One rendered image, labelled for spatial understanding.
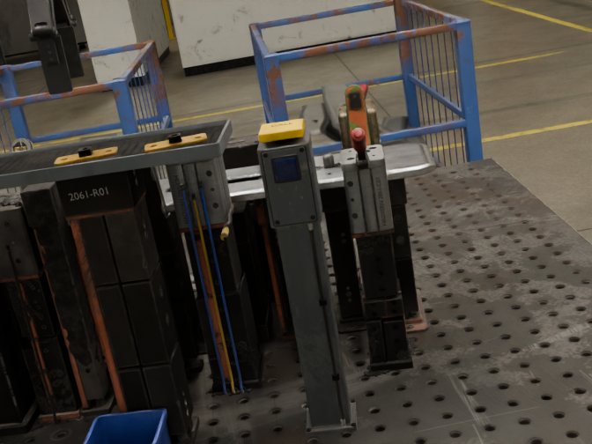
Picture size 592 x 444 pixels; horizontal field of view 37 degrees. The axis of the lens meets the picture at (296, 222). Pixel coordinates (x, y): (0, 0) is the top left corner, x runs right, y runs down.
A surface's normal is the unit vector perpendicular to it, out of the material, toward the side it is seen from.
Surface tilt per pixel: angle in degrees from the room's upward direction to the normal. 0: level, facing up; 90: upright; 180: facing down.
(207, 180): 90
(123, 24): 90
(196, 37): 90
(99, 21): 90
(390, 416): 0
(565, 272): 0
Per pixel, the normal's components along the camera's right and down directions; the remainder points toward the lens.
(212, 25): 0.09, 0.32
